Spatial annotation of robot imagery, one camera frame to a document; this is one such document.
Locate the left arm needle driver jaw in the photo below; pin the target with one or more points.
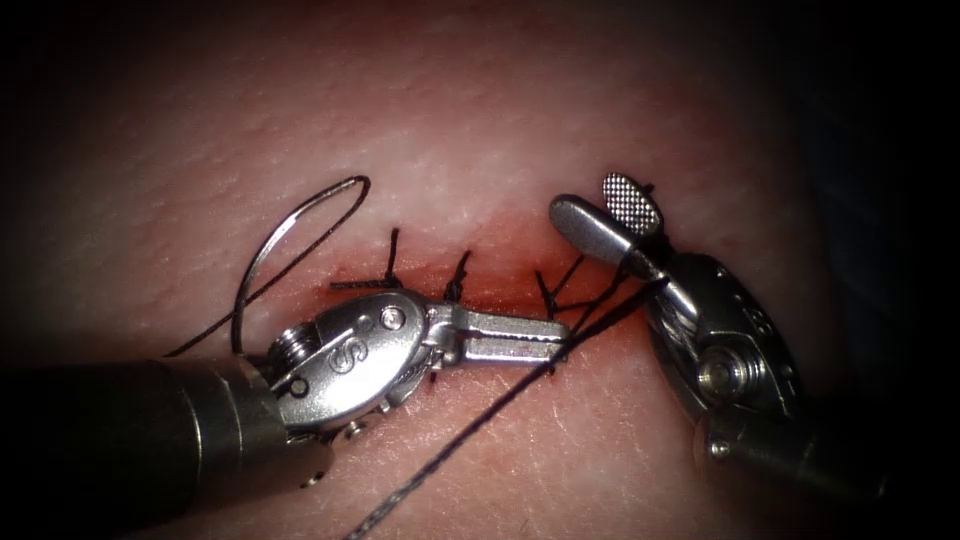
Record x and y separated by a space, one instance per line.
514 349
514 325

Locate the left arm needle driver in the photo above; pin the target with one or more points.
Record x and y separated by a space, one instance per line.
352 360

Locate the right arm needle driver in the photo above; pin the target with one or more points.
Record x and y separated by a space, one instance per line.
720 337

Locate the right arm needle driver jaw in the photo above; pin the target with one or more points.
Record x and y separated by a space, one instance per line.
631 204
592 229

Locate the black thread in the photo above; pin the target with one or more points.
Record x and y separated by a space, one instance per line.
495 397

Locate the dark right arm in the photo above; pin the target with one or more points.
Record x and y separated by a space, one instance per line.
795 454

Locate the dark left arm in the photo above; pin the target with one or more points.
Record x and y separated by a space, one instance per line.
135 442

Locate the black stitching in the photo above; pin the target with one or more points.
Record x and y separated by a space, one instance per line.
465 281

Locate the tissue pad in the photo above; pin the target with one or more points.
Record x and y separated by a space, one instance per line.
480 247

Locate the curved steel needle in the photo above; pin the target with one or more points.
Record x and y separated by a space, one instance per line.
281 240

